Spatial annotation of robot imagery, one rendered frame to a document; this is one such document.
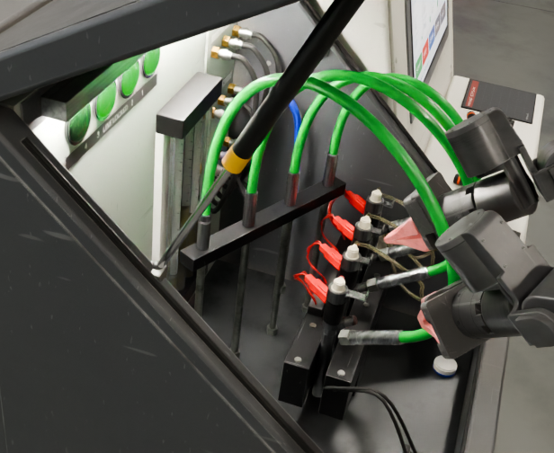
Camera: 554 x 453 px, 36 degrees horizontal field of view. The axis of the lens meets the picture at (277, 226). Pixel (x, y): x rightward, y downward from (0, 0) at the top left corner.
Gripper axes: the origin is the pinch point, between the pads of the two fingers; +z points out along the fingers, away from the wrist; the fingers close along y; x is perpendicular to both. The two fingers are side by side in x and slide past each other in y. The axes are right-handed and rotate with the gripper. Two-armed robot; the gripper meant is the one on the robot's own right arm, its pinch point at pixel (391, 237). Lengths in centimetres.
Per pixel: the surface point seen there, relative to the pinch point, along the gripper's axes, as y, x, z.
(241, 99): 24.9, 8.0, 3.1
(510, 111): -8, -91, 23
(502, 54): -29, -358, 145
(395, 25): 22.3, -36.6, 6.1
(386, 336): -8.0, 11.6, -0.7
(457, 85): 1, -95, 34
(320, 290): -3.5, 1.2, 14.6
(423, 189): 7.2, 11.4, -15.5
